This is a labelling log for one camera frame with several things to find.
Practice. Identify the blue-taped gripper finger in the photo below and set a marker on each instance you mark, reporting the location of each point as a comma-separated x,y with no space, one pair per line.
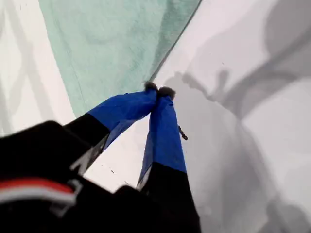
165,145
121,109

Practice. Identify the pale green T-shirt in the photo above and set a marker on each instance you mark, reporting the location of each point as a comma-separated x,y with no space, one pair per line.
109,48

